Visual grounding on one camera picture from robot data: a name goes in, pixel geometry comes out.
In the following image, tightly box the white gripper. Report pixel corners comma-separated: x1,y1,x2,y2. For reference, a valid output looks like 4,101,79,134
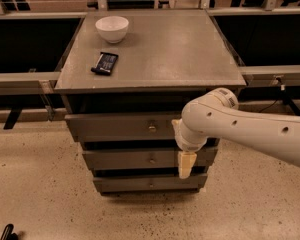
171,119,208,179

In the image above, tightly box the grey top drawer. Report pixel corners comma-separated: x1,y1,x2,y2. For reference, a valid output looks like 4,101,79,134
65,112,180,142

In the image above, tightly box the grey drawer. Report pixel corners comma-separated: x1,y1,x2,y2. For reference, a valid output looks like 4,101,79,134
65,112,180,142
93,173,207,194
81,146,220,171

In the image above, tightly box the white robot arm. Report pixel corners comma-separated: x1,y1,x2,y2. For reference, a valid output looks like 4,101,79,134
172,88,300,179

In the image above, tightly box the grey middle drawer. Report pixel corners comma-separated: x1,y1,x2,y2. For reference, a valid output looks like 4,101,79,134
81,146,220,171

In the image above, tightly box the grey bottom drawer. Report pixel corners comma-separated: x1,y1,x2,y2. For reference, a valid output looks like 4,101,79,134
93,173,207,194

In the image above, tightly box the grey drawer cabinet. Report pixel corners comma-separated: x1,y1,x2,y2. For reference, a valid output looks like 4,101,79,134
54,9,247,197

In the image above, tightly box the dark blue snack bar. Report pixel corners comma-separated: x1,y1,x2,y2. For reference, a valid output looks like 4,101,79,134
91,52,118,76

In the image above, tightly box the white ceramic bowl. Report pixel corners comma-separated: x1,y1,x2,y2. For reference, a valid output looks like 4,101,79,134
95,16,129,43

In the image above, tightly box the black object bottom left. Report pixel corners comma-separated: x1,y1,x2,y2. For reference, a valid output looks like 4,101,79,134
0,224,20,240

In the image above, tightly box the black floor cable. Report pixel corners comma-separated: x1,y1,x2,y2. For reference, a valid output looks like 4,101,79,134
258,98,281,114

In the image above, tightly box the grey right rail beam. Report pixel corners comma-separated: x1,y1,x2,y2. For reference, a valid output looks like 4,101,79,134
239,65,300,88

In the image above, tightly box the grey rail beam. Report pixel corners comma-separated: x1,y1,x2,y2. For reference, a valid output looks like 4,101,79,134
239,65,300,88
0,72,60,95

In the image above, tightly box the grey left rail beam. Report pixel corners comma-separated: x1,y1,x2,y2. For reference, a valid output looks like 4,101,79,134
0,72,60,95

